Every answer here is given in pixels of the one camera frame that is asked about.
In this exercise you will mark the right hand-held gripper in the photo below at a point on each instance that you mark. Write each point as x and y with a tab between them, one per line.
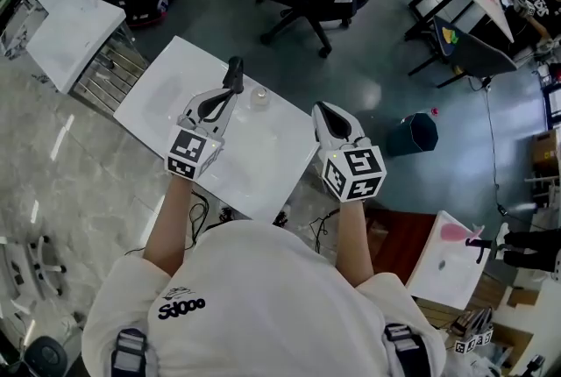
355	173

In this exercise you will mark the metal drawer cabinet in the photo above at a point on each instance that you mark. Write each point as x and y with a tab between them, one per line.
111	75

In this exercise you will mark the small white basin unit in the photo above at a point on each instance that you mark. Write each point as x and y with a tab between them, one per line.
447	274

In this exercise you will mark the clear bottle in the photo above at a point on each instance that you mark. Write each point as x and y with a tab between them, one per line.
259	97

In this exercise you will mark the small red ball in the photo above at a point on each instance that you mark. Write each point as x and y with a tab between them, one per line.
434	111

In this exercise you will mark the brown wooden board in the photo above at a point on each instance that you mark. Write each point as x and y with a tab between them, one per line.
403	243

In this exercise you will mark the person's left forearm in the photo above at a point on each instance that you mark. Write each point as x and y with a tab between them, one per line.
171	222

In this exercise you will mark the person's right forearm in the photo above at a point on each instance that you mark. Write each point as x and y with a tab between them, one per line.
352	239

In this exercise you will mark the white sink counter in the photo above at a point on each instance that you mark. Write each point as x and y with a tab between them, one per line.
267	156

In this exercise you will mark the black round device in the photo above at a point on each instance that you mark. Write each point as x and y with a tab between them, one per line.
46	357

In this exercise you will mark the person's white shirt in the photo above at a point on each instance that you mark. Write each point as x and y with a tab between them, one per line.
263	300

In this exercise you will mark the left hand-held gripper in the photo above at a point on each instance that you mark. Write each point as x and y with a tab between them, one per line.
188	151

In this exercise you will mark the dark octagonal waste bin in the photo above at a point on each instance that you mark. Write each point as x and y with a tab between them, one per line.
414	134

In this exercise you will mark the white chair base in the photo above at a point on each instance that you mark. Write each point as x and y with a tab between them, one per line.
46	263

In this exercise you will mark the small black faucet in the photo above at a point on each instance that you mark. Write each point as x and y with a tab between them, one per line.
480	246

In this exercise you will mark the cardboard box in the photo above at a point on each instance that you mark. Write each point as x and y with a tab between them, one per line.
545	154

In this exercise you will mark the pink cloth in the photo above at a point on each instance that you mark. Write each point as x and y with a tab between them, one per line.
453	232

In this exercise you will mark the spare hand-held grippers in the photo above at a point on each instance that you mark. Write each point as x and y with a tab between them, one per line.
473	329

